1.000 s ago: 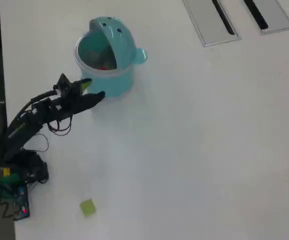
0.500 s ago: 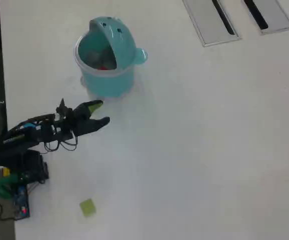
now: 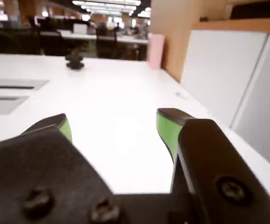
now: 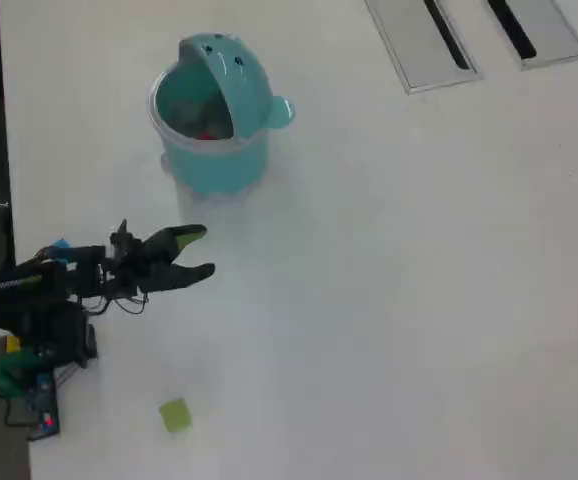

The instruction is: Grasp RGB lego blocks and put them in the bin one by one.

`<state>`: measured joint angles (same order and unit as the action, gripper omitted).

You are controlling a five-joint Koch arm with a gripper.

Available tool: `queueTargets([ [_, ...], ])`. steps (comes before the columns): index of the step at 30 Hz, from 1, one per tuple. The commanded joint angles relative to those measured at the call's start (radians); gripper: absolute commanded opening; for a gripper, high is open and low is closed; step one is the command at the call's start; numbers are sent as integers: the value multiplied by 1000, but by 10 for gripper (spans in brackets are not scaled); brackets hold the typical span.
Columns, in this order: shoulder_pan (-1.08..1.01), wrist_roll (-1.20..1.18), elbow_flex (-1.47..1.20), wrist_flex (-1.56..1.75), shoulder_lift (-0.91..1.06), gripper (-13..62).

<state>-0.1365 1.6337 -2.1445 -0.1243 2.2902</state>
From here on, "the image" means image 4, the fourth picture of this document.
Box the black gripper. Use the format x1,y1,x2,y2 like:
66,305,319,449
100,223,217,298

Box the blue lego block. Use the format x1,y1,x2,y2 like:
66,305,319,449
48,239,74,261

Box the green lego block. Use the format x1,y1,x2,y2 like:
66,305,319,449
158,397,195,435

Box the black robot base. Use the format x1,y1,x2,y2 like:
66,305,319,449
18,304,100,372

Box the teal bin with swing lid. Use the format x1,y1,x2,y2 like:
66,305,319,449
147,32,298,199

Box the blue controller circuit board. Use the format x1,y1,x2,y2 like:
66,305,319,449
23,372,62,443

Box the green table clamp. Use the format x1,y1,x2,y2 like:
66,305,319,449
0,348,45,399

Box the black wrist camera board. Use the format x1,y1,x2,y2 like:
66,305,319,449
109,217,136,261

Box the black arm cable loops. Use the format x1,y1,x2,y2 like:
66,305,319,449
79,291,151,317

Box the grey cable grommet plate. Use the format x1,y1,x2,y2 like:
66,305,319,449
486,0,578,70
365,0,484,95

